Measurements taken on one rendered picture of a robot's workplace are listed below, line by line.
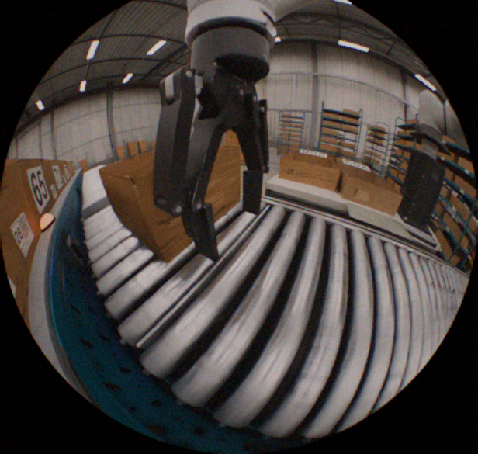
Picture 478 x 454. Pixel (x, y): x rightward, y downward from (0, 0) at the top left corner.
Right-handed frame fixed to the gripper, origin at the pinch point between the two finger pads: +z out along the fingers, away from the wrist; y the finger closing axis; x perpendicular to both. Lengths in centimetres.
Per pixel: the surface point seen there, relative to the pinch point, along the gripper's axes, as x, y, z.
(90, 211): 62, -18, 9
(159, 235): 10.7, -6.2, 3.9
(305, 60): 114, 934, -528
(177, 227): 10.8, -2.4, 4.8
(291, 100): 201, 931, -236
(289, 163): 4, 52, 2
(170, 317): 2.7, -13.8, 11.4
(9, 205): 17.6, -29.1, -12.3
